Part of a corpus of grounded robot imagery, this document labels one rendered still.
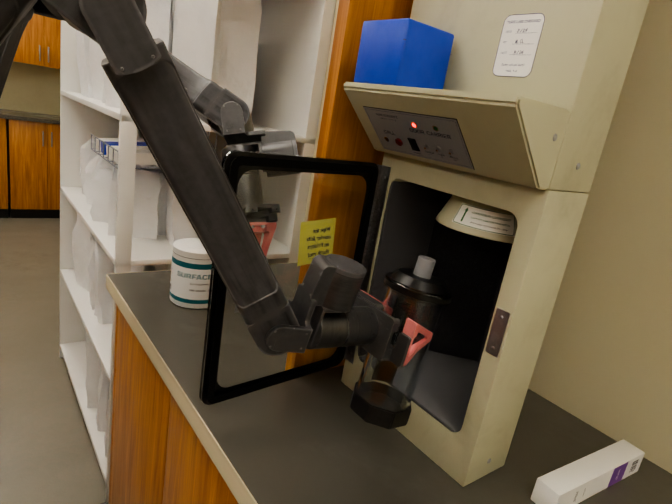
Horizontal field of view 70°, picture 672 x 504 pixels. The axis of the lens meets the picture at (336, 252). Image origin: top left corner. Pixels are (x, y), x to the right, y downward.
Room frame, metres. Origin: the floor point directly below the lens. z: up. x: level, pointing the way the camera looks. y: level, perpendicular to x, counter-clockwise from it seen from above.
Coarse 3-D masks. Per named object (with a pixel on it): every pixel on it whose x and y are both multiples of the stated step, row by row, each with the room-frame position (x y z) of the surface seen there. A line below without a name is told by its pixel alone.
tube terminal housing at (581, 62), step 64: (448, 0) 0.81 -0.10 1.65; (512, 0) 0.72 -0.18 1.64; (576, 0) 0.65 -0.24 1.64; (640, 0) 0.68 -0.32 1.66; (448, 64) 0.79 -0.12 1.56; (576, 64) 0.63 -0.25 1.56; (576, 128) 0.64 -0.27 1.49; (448, 192) 0.75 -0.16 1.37; (512, 192) 0.66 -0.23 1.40; (576, 192) 0.67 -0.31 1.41; (512, 256) 0.64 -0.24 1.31; (512, 320) 0.63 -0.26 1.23; (512, 384) 0.66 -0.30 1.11; (448, 448) 0.66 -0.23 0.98
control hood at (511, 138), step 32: (352, 96) 0.79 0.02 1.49; (384, 96) 0.73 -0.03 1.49; (416, 96) 0.67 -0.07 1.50; (448, 96) 0.63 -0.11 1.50; (480, 96) 0.59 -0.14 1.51; (512, 96) 0.56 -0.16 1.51; (480, 128) 0.62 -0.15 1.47; (512, 128) 0.58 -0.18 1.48; (544, 128) 0.59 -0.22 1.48; (480, 160) 0.66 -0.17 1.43; (512, 160) 0.61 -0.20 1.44; (544, 160) 0.60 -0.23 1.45
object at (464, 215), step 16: (448, 208) 0.78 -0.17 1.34; (464, 208) 0.75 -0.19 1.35; (480, 208) 0.73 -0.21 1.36; (496, 208) 0.73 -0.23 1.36; (448, 224) 0.75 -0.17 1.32; (464, 224) 0.73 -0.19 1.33; (480, 224) 0.72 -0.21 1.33; (496, 224) 0.72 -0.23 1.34; (512, 224) 0.72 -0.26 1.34; (496, 240) 0.71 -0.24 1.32; (512, 240) 0.71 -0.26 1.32
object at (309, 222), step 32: (224, 160) 0.64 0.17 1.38; (352, 160) 0.81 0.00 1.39; (256, 192) 0.68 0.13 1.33; (288, 192) 0.72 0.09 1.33; (320, 192) 0.76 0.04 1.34; (352, 192) 0.81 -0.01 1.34; (256, 224) 0.68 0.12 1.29; (288, 224) 0.72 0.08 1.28; (320, 224) 0.77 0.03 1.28; (352, 224) 0.82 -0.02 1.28; (288, 256) 0.73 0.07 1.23; (352, 256) 0.83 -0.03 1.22; (288, 288) 0.74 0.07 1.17; (224, 320) 0.66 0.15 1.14; (224, 352) 0.66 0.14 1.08; (256, 352) 0.70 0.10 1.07; (288, 352) 0.75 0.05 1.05; (320, 352) 0.81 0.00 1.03; (224, 384) 0.67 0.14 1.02
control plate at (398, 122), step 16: (368, 112) 0.79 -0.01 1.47; (384, 112) 0.75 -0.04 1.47; (400, 112) 0.72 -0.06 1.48; (384, 128) 0.78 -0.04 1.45; (400, 128) 0.75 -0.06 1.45; (416, 128) 0.72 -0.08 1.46; (432, 128) 0.69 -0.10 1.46; (448, 128) 0.66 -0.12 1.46; (384, 144) 0.81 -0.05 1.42; (432, 144) 0.71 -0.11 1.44; (448, 144) 0.69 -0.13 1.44; (464, 144) 0.66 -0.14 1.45; (448, 160) 0.71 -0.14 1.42; (464, 160) 0.68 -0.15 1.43
